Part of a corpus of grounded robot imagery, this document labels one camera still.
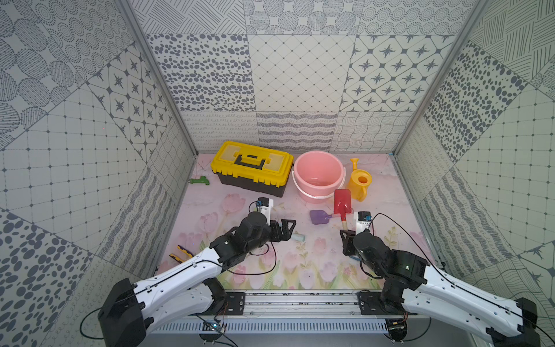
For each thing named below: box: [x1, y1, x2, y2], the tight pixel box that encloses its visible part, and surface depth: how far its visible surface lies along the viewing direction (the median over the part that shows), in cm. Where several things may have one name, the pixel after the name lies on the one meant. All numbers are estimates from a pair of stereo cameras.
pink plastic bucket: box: [292, 149, 347, 204], surface depth 95 cm
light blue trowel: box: [291, 232, 306, 243], surface depth 90 cm
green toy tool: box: [187, 175, 211, 186], surface depth 109 cm
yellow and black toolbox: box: [211, 140, 295, 198], surface depth 96 cm
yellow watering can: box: [348, 157, 373, 203], surface depth 98 cm
